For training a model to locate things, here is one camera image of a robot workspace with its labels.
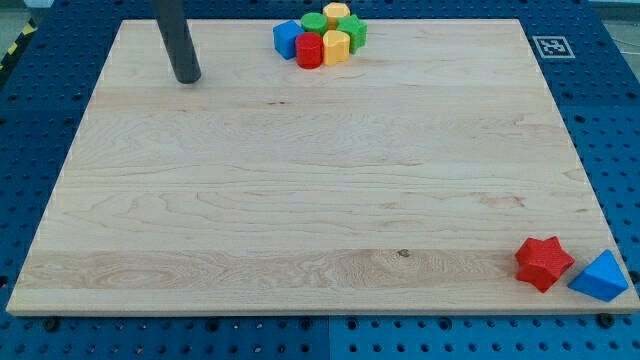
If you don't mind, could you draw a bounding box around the blue cube block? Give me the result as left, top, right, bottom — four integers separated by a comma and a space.
272, 20, 304, 60

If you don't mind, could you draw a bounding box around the light wooden board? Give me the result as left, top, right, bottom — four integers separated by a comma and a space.
7, 19, 639, 317

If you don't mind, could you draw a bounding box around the red cylinder block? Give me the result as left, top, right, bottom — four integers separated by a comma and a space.
295, 32, 324, 69

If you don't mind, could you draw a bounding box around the yellow heart block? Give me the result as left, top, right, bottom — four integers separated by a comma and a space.
322, 30, 350, 66

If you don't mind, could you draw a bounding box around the green star block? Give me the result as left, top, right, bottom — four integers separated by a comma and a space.
337, 15, 368, 54

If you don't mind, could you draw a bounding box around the green cylinder block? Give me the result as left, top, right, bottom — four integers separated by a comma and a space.
300, 12, 328, 36

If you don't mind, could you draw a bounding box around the yellow hexagon block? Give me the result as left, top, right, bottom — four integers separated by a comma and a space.
322, 2, 351, 30

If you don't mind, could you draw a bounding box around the red star block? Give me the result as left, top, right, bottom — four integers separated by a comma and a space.
515, 236, 575, 293

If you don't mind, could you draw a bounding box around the white fiducial marker tag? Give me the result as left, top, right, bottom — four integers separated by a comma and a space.
532, 35, 575, 59

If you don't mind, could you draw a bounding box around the blue triangle block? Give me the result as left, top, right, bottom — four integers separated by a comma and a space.
568, 250, 629, 302

